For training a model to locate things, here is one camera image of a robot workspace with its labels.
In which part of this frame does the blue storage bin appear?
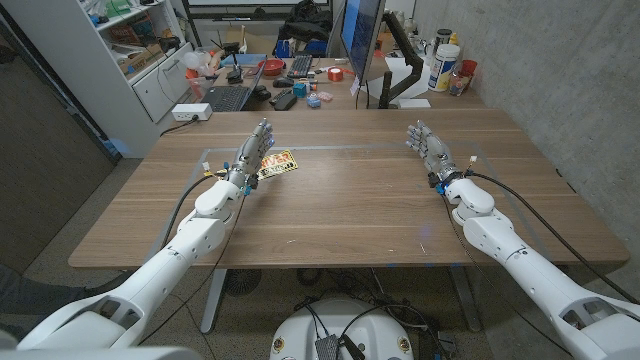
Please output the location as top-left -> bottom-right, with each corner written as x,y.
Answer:
273,38 -> 329,59

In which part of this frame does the white plastic bag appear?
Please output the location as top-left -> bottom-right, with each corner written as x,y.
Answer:
180,49 -> 214,79

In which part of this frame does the cardboard box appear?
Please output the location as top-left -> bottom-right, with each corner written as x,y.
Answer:
118,43 -> 166,76

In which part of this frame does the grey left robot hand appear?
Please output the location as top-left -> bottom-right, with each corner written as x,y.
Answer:
225,118 -> 276,190

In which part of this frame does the white power strip box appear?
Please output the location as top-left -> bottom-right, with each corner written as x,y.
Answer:
171,102 -> 214,123

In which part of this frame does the black laptop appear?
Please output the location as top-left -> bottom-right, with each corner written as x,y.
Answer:
200,59 -> 267,113

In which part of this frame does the black desk stand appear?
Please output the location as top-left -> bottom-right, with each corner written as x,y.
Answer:
225,52 -> 245,85

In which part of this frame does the white shelf cabinet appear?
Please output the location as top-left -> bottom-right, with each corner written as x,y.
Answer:
0,0 -> 196,159

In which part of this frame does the white wipes canister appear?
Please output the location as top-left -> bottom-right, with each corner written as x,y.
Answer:
428,43 -> 461,93

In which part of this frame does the clear glass jar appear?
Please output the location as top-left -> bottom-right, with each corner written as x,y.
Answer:
448,67 -> 469,97

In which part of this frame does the white robot chest cover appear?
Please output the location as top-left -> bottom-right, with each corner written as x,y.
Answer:
0,346 -> 204,360

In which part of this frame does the round black fan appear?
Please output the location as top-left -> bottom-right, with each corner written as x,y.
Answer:
223,268 -> 263,297

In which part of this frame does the black backpack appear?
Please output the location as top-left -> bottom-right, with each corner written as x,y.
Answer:
277,0 -> 334,44

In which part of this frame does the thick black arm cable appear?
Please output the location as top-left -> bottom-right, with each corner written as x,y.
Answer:
159,160 -> 231,251
463,155 -> 640,305

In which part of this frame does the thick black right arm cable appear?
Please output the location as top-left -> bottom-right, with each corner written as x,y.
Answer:
463,155 -> 640,305

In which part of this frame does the dark trouser leg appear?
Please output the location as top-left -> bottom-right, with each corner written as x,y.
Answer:
0,263 -> 66,326

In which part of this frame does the yellow new driver bumper sticker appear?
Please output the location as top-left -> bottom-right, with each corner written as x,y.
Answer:
257,148 -> 300,181

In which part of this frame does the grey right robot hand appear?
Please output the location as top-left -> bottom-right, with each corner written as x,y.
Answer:
405,119 -> 464,189

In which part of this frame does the black lid bottle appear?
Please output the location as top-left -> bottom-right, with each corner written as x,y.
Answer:
433,28 -> 453,56

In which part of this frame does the white robot torso base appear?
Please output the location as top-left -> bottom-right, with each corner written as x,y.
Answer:
269,298 -> 415,360

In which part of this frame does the black oblong case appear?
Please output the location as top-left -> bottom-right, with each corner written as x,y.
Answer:
273,92 -> 299,112

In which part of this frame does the white paper sheet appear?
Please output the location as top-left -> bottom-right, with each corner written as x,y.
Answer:
383,55 -> 434,100

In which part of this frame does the red bowl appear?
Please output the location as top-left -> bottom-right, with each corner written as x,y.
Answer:
257,58 -> 286,77

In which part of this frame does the computer monitor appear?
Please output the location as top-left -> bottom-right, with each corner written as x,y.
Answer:
339,0 -> 386,84

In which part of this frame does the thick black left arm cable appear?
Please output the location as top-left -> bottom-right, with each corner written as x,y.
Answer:
159,160 -> 231,251

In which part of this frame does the black keyboard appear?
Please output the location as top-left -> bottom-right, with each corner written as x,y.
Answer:
286,53 -> 314,80

